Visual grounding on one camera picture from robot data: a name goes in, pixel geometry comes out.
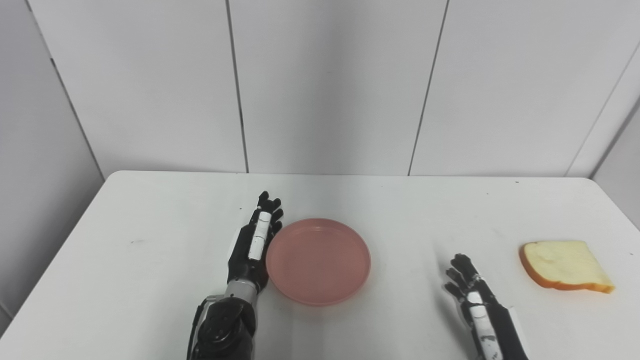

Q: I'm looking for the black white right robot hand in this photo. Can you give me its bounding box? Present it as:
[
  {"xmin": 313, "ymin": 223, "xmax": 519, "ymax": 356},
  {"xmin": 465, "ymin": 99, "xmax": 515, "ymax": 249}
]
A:
[{"xmin": 443, "ymin": 253, "xmax": 530, "ymax": 360}]

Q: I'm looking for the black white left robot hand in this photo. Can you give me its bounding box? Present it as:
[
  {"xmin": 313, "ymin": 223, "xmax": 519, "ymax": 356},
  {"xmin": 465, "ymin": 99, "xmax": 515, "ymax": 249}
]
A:
[{"xmin": 227, "ymin": 191, "xmax": 284, "ymax": 293}]

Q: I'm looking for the pink round plate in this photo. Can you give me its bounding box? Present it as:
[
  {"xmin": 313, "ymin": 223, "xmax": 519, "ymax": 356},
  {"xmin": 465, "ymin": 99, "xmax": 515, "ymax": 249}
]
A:
[{"xmin": 265, "ymin": 218, "xmax": 372, "ymax": 306}]

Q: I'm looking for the slice of bread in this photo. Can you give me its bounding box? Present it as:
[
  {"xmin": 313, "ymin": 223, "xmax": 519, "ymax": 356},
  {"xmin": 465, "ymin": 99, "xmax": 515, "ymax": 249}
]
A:
[{"xmin": 519, "ymin": 240, "xmax": 616, "ymax": 294}]

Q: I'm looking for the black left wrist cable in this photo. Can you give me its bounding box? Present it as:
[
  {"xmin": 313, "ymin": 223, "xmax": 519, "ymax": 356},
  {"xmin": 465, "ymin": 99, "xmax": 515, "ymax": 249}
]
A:
[{"xmin": 187, "ymin": 296, "xmax": 218, "ymax": 360}]

